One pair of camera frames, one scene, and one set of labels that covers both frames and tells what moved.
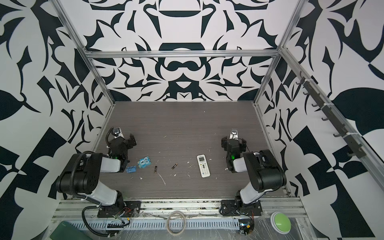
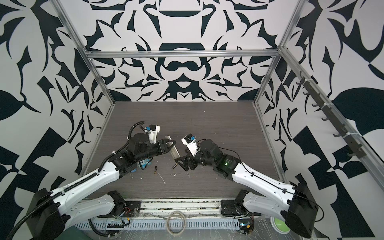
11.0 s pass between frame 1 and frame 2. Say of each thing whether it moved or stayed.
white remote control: moved
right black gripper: moved
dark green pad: stayed
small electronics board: stayed
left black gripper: moved
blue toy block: stayed
